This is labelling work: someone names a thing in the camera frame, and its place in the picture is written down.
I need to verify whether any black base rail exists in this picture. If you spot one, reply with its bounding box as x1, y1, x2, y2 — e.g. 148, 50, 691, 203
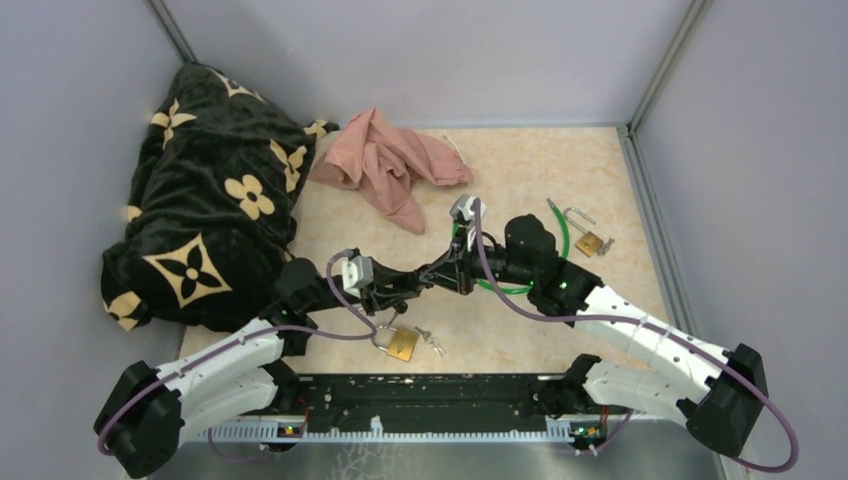
263, 373, 602, 434

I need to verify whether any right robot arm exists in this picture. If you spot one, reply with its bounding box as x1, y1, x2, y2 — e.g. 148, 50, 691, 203
418, 215, 768, 457

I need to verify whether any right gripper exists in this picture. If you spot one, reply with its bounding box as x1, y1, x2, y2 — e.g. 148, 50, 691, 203
421, 225, 535, 296

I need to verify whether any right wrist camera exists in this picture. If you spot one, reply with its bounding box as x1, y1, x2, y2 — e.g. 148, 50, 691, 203
449, 194, 488, 227

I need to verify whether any pink cloth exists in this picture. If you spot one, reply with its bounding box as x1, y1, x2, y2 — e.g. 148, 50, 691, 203
309, 108, 474, 234

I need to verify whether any black floral blanket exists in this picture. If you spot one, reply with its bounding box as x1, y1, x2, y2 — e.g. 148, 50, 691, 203
100, 63, 335, 333

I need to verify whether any brass padlock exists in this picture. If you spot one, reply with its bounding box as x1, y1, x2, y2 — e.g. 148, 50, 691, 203
563, 207, 615, 257
371, 324, 446, 362

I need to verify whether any brass padlock on cable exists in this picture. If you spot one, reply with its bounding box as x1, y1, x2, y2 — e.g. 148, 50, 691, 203
563, 207, 615, 257

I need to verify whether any aluminium frame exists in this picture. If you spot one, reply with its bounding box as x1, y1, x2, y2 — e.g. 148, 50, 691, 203
119, 0, 763, 480

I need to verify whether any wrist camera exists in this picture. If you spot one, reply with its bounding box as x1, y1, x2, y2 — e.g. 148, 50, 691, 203
449, 194, 488, 227
341, 256, 374, 298

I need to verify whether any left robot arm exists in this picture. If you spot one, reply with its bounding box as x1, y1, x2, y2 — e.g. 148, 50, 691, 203
94, 250, 427, 478

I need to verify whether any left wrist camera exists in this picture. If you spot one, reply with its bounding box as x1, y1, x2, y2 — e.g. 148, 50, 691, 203
341, 256, 374, 298

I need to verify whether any green cable lock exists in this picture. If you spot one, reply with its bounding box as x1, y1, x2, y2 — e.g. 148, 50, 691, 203
452, 199, 570, 295

